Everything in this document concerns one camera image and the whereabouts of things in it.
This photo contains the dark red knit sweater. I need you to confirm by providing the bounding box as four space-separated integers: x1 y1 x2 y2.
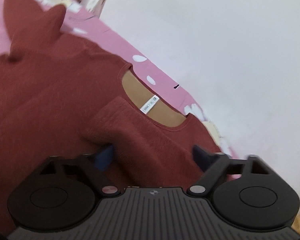
0 0 235 238

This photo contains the pink floral bed sheet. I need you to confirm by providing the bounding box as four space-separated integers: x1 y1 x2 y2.
0 0 243 181

